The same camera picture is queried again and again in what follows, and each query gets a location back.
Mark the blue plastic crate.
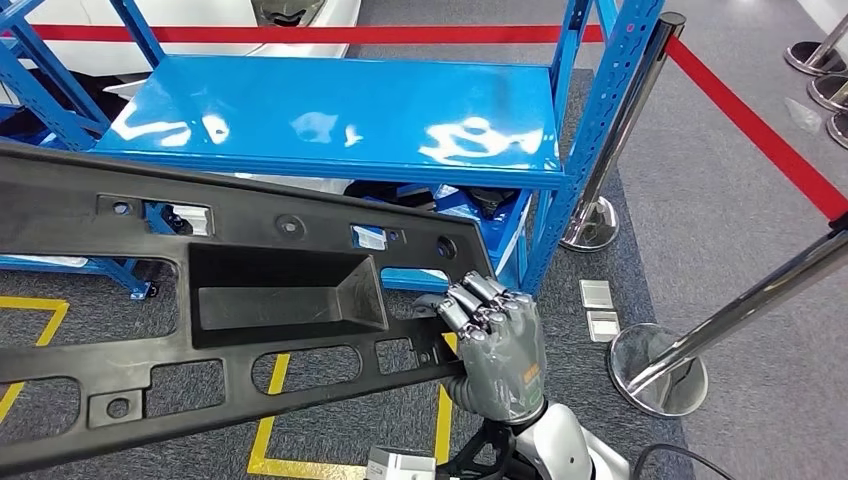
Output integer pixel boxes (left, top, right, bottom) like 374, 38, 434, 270
380, 187, 533, 293

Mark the white car body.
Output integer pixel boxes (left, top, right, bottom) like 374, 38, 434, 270
0, 0, 362, 101

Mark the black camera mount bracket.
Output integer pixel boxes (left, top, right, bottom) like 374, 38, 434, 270
433, 420, 525, 480

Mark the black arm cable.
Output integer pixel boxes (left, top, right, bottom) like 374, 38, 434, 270
630, 442, 737, 480

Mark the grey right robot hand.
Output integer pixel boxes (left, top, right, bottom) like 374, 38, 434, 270
413, 270, 550, 425

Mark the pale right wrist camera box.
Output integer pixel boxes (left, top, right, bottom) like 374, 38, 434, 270
366, 447, 437, 480

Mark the clear plastic bag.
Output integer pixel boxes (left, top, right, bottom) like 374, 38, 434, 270
784, 97, 824, 136

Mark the small black plastic part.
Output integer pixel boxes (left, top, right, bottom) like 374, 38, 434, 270
466, 187, 519, 220
344, 180, 439, 212

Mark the yellow floor tape square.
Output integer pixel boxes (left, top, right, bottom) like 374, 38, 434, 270
0, 296, 70, 425

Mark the chrome barrier stanchion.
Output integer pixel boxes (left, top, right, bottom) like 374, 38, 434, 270
784, 11, 848, 75
559, 11, 687, 254
607, 211, 848, 420
806, 74, 848, 113
826, 109, 848, 150

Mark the red barrier belt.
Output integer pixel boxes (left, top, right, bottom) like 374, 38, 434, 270
29, 24, 605, 45

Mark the long black plastic panel part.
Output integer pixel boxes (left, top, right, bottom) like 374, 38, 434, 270
0, 140, 497, 478

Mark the silver floor outlet box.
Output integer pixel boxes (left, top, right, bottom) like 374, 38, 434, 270
579, 279, 615, 311
586, 309, 622, 344

